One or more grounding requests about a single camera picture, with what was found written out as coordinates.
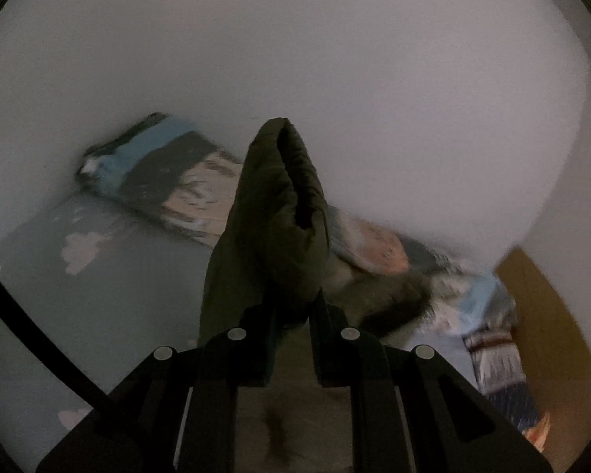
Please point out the patchwork patterned quilt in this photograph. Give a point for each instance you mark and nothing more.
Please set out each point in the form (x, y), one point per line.
(152, 157)

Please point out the dark blue dotted cloth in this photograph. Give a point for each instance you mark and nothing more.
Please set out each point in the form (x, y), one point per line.
(514, 406)

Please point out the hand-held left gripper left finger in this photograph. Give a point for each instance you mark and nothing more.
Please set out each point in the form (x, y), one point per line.
(260, 354)

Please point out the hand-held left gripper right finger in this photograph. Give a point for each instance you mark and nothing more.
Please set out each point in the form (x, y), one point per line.
(325, 354)

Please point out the brown wooden headboard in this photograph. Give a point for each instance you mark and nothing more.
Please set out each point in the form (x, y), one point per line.
(556, 345)

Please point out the olive green puffer jacket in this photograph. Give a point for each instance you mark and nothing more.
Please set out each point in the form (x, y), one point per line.
(271, 217)

